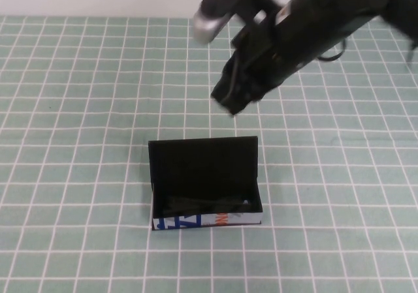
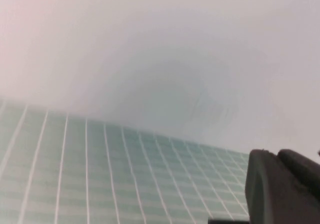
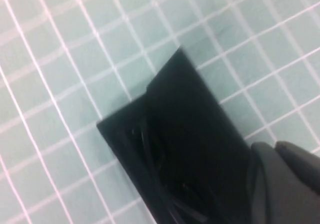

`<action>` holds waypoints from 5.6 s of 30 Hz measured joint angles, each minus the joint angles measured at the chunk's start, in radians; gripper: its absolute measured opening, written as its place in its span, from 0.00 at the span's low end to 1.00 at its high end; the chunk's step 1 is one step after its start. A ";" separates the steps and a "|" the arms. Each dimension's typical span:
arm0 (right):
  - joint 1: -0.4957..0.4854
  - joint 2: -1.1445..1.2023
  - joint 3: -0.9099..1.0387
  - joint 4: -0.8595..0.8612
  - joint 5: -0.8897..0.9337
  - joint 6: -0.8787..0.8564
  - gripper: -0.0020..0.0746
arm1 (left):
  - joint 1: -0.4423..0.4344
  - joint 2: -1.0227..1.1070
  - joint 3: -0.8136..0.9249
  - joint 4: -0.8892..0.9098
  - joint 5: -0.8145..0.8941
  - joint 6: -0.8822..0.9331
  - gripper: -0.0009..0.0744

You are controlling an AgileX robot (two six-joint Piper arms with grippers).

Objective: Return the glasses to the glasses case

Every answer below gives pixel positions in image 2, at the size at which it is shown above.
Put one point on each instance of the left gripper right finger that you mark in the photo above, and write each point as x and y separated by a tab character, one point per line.
302	169

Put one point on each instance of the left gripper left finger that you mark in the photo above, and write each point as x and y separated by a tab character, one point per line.
280	196

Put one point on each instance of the green white checked tablecloth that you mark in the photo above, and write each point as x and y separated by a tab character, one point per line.
100	171

